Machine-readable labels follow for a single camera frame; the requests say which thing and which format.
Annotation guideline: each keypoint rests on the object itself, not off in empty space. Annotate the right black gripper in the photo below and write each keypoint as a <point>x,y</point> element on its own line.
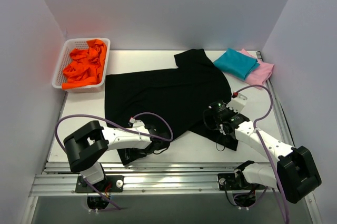
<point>213,113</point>

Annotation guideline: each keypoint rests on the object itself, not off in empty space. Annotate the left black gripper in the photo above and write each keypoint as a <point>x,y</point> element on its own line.
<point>130,154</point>

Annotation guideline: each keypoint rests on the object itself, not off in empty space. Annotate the black t-shirt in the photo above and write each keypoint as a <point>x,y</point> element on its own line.
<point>175,98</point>

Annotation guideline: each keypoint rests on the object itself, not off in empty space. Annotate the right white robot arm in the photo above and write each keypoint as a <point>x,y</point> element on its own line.
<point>291,170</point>

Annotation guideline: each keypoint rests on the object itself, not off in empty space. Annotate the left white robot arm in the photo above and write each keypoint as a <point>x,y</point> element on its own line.
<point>86,145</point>

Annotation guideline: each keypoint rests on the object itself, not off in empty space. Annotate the folded teal t-shirt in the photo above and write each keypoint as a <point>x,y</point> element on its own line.
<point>236,64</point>

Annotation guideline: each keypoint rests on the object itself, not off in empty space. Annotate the folded pink t-shirt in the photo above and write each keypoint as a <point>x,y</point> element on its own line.
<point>261,74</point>

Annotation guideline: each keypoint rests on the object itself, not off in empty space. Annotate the orange crumpled t-shirt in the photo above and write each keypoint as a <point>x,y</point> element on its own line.
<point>87,65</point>

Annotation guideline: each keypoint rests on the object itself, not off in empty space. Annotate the white plastic laundry basket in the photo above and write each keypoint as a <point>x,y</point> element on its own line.
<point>64,60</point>

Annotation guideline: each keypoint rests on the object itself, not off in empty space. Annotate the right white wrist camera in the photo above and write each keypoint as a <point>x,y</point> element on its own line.
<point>238,102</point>

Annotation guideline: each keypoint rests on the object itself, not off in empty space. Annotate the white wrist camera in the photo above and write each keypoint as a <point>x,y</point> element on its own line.
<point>134,123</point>
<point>238,102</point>

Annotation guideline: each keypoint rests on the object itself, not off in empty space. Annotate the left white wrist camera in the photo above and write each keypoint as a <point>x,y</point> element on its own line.
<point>134,123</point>

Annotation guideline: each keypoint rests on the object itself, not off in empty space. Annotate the aluminium rail frame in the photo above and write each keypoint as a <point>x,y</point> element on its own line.
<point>178,186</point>

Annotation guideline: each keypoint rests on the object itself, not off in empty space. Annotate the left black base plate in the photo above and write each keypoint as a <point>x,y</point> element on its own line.
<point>110,184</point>

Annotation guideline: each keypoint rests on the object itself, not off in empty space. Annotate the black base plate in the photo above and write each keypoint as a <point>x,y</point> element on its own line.
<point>227,181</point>
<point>110,184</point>

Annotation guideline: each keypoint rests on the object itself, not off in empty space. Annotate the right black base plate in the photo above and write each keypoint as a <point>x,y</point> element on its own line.
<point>227,181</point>

